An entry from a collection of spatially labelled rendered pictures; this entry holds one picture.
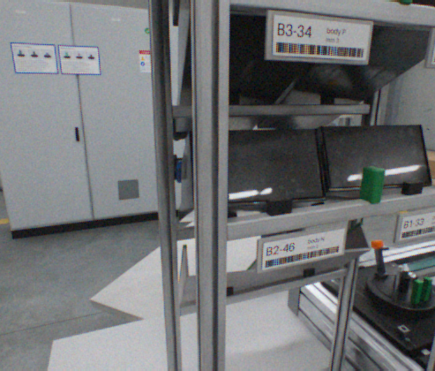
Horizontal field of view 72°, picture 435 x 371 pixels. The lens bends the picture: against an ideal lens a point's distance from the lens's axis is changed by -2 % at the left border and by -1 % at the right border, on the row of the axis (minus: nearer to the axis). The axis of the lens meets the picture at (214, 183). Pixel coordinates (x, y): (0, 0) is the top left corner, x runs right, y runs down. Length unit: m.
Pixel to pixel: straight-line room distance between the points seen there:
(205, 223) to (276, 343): 0.61
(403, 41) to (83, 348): 0.80
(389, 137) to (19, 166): 3.34
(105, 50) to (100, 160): 1.09
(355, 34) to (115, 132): 3.20
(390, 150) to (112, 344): 0.69
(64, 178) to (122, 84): 1.13
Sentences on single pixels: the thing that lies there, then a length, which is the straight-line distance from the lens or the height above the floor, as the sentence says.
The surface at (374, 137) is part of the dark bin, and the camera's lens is 0.39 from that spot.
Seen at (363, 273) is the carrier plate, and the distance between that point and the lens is 0.89.
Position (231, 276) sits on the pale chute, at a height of 1.18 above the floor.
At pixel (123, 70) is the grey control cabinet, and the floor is 1.67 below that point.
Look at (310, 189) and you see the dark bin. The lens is 0.31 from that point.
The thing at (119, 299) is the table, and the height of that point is 0.86.
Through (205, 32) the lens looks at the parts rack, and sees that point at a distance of 0.20.
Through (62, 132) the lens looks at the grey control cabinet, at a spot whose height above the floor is 1.08.
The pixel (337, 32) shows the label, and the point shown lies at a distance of 0.25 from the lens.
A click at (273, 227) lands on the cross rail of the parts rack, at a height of 1.30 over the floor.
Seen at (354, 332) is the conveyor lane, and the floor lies 0.96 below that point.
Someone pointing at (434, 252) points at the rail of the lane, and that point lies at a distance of 1.15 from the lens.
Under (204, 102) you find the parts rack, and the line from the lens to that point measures 0.20.
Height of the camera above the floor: 1.40
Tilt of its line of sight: 16 degrees down
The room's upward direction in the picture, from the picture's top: straight up
